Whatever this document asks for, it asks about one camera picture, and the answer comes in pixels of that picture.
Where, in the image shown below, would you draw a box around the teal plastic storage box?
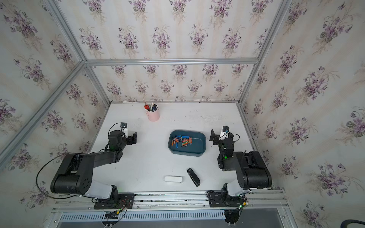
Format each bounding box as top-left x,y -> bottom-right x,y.
167,130 -> 206,157

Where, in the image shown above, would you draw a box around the black stapler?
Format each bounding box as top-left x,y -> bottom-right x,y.
187,168 -> 201,187

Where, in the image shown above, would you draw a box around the white eraser case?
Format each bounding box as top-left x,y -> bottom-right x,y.
164,176 -> 183,183

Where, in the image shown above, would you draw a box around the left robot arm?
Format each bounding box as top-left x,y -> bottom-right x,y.
50,130 -> 137,200

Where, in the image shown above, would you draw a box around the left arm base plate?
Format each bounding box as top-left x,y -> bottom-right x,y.
94,193 -> 135,210

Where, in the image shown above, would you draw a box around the pens in cup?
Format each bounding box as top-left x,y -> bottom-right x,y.
144,103 -> 158,112

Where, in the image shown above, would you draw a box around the pink pen cup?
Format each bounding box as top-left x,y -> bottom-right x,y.
146,109 -> 160,122

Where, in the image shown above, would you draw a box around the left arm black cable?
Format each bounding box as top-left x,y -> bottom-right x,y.
35,152 -> 86,200

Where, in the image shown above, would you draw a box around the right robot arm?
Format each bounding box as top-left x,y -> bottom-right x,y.
209,126 -> 272,197

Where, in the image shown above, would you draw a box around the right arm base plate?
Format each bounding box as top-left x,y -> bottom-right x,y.
206,191 -> 247,209

